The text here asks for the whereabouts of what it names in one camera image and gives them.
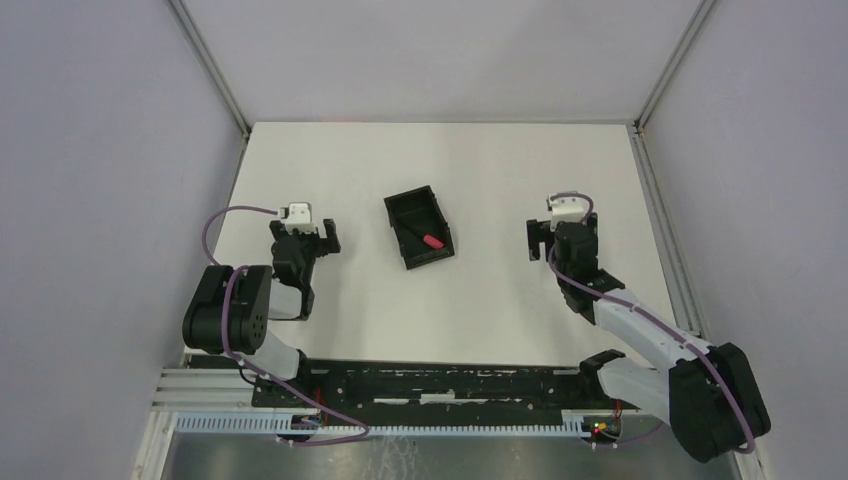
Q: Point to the red handled screwdriver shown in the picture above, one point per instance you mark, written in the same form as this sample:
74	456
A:
428	239

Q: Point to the aluminium corner post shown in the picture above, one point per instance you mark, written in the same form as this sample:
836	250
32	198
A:
190	29
690	33

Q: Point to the aluminium frame rail front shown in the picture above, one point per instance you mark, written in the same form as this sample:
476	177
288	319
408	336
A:
228	389

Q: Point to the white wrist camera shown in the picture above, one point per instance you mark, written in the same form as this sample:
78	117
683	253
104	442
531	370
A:
296	218
569	207

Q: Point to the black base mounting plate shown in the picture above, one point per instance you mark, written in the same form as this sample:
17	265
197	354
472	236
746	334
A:
403	394

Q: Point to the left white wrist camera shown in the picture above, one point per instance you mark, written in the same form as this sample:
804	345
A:
296	218

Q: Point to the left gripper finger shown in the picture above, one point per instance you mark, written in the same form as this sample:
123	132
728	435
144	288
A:
277	229
330	243

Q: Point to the white slotted cable duct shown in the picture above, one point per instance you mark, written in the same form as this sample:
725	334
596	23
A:
289	424

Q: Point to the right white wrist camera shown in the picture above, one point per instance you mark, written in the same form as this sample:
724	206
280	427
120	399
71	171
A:
569	207

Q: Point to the left aluminium corner post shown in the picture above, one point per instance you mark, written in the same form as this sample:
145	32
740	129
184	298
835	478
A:
190	29

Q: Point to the black plastic bin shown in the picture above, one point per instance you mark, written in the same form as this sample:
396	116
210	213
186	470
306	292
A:
419	207

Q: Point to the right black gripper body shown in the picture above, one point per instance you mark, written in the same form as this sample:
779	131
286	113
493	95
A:
542	233

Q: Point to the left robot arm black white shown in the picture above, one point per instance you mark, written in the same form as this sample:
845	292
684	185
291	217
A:
231	309

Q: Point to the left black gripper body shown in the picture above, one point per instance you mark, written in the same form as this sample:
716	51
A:
307	240

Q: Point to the right aluminium corner post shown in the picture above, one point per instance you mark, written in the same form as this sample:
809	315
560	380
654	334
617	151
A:
690	33

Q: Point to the right side aluminium rail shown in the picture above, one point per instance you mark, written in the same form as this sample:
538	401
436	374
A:
687	311

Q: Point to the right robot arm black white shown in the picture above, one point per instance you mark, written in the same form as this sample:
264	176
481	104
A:
706	394

